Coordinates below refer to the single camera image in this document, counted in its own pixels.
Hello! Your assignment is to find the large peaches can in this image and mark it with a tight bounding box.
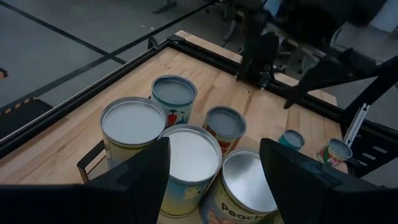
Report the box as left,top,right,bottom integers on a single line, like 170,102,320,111
198,148,285,224

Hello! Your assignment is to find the office chair base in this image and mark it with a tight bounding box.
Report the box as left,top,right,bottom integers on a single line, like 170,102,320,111
152,0,178,15

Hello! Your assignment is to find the large carrots can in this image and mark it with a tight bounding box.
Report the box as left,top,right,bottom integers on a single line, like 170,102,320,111
157,124,224,219

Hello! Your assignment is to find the black mat with striped edge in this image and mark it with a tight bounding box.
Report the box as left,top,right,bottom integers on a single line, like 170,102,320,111
0,96,54,141

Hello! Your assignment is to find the small red green can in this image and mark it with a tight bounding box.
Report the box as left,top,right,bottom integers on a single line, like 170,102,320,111
316,138,354,167

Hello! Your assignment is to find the black metal table frame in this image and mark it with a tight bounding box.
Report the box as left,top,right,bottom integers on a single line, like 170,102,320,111
0,33,398,180

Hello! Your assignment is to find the black frame bracket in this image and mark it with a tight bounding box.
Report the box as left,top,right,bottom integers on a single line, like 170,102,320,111
147,35,160,51

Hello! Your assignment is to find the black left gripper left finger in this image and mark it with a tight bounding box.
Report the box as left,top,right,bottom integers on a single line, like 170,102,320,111
0,136,172,224

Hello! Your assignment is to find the large yellow label can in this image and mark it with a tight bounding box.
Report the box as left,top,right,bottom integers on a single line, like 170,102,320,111
99,96,168,170

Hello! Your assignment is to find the white plastic strip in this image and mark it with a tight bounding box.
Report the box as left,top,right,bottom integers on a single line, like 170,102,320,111
343,103,370,147

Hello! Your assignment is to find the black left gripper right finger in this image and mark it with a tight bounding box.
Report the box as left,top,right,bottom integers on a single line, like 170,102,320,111
259,138,398,224

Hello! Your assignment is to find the small teal can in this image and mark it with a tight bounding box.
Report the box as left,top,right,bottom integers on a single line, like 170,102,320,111
277,128,307,152

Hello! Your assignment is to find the peas can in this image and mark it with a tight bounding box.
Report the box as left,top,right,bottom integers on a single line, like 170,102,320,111
150,74,199,129

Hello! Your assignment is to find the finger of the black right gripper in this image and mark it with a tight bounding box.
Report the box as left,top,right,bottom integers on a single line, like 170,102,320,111
238,32,280,89
284,54,359,109

